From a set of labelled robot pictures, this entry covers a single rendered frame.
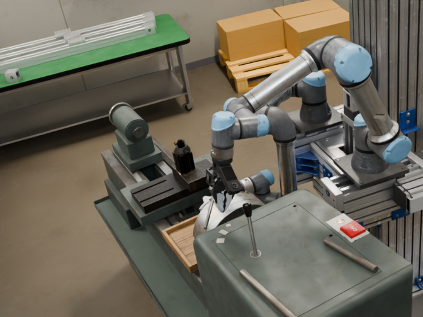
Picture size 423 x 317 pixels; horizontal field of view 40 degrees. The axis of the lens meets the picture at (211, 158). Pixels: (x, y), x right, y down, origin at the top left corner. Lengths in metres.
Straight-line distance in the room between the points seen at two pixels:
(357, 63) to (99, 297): 2.43
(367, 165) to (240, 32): 3.96
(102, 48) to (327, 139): 3.18
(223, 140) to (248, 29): 4.35
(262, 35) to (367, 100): 4.24
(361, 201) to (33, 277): 2.47
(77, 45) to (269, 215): 3.77
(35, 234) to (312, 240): 2.96
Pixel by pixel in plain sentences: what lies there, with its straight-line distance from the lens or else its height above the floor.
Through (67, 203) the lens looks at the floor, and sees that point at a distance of 4.77.
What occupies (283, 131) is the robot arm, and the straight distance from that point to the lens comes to 2.35.
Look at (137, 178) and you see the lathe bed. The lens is 3.16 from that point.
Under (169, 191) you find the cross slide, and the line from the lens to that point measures 2.78.
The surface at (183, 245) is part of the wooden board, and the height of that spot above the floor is 0.88.
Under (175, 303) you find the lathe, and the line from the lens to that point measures 2.82.
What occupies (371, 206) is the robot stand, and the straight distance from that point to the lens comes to 2.48.
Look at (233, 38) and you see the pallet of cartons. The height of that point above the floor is 0.42.
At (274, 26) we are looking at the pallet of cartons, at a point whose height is 0.44.
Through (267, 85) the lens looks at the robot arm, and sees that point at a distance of 2.02.
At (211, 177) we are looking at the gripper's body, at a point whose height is 1.44.
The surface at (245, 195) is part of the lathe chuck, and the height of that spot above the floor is 1.22.
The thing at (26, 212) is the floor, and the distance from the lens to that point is 4.84.
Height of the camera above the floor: 2.51
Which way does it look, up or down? 31 degrees down
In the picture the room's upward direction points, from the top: 11 degrees counter-clockwise
